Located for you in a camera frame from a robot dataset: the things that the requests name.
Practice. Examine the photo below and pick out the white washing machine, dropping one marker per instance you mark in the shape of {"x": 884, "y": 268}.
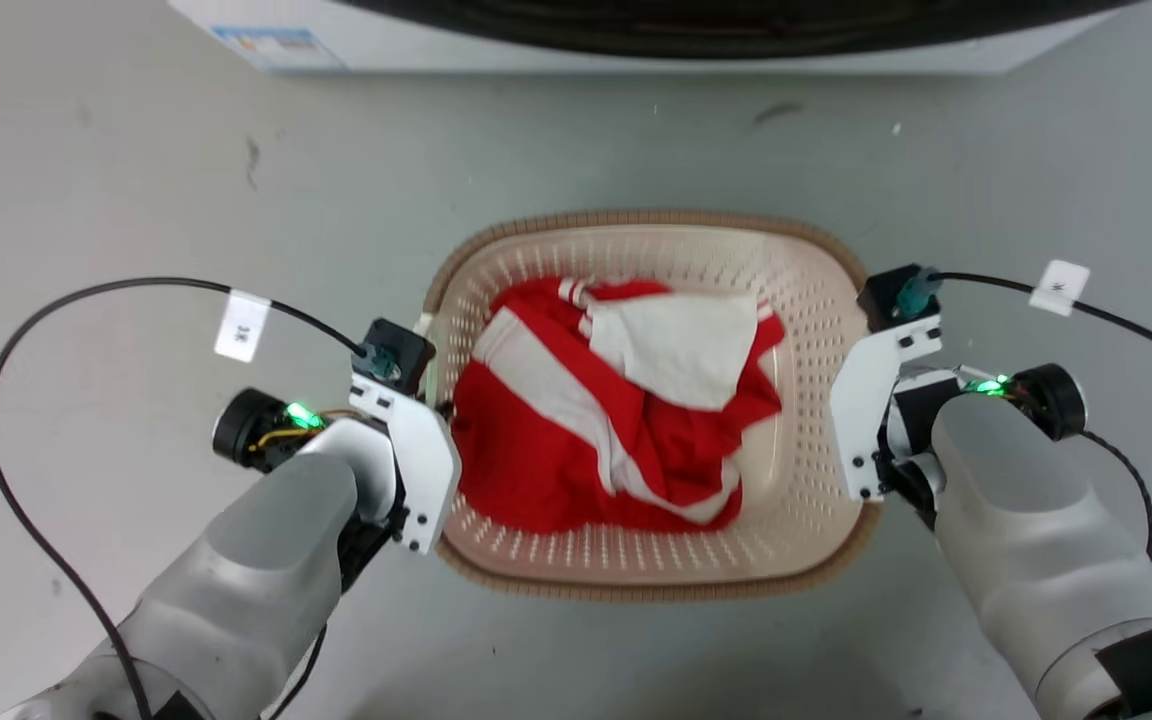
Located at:
{"x": 196, "y": 30}

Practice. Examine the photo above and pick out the beige perforated laundry basket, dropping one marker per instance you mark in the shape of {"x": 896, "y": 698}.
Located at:
{"x": 806, "y": 300}

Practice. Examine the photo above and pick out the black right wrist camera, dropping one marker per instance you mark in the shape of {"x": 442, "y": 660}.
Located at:
{"x": 896, "y": 295}

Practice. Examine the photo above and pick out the white cloth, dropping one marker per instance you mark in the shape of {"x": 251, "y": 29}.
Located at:
{"x": 686, "y": 350}

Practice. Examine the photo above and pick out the red and white striped garment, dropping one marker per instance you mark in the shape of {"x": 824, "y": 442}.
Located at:
{"x": 536, "y": 470}

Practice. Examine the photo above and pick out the dark washing machine door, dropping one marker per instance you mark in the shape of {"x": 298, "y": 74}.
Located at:
{"x": 696, "y": 30}

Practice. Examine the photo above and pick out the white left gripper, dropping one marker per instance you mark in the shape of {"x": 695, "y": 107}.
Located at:
{"x": 424, "y": 460}

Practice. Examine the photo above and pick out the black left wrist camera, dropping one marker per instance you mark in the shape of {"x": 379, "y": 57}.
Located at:
{"x": 398, "y": 350}

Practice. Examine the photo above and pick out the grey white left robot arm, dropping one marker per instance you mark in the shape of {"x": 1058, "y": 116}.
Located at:
{"x": 266, "y": 570}

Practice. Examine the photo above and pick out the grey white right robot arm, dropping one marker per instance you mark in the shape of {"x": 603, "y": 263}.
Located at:
{"x": 1026, "y": 540}

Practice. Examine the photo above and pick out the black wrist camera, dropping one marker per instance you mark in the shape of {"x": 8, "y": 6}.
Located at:
{"x": 398, "y": 350}
{"x": 896, "y": 295}

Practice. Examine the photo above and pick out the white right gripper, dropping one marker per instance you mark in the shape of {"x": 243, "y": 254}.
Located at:
{"x": 861, "y": 420}

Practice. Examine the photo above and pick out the blue washing machine label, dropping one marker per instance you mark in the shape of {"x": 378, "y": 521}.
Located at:
{"x": 276, "y": 48}

